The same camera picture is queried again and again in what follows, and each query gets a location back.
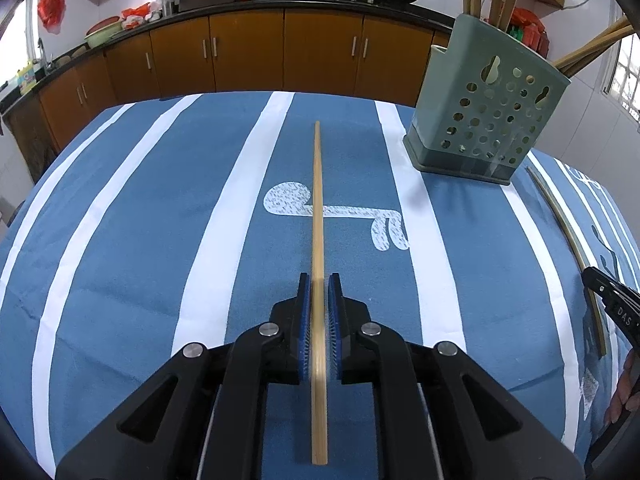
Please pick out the black kitchen countertop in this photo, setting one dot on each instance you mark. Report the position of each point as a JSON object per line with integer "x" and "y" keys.
{"x": 270, "y": 4}

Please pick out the dark olive wooden chopstick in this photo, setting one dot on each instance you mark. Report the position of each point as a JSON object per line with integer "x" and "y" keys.
{"x": 565, "y": 220}

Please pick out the red plastic jug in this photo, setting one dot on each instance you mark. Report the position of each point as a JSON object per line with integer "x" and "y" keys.
{"x": 539, "y": 40}

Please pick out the hanging red plastic bag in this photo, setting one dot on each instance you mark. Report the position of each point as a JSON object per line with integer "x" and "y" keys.
{"x": 52, "y": 7}

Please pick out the person's right hand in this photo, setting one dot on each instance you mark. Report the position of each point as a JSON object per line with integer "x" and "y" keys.
{"x": 625, "y": 385}

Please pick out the red white plastic bag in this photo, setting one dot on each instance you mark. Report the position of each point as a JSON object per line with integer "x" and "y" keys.
{"x": 137, "y": 14}

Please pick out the yellow bottle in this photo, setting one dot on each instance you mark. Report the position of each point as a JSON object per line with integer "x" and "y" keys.
{"x": 26, "y": 76}

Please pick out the green perforated utensil holder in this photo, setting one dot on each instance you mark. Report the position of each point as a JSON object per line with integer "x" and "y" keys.
{"x": 480, "y": 110}

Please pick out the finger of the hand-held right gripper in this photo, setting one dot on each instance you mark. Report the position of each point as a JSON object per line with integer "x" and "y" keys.
{"x": 620, "y": 305}

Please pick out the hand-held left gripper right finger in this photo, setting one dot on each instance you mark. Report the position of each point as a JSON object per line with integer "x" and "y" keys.
{"x": 334, "y": 330}

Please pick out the white framed window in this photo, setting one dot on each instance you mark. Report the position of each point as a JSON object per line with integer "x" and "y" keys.
{"x": 625, "y": 80}

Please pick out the brown wooden base cabinets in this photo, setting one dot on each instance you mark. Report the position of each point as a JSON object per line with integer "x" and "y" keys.
{"x": 250, "y": 50}

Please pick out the blue white striped tablecloth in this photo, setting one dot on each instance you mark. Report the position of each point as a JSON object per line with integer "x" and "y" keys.
{"x": 150, "y": 260}

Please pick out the chopsticks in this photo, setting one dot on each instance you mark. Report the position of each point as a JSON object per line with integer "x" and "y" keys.
{"x": 592, "y": 41}

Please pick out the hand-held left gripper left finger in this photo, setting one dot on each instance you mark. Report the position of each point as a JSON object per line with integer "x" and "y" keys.
{"x": 304, "y": 330}

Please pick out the green plastic basin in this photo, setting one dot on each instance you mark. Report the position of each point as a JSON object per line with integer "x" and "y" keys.
{"x": 102, "y": 32}

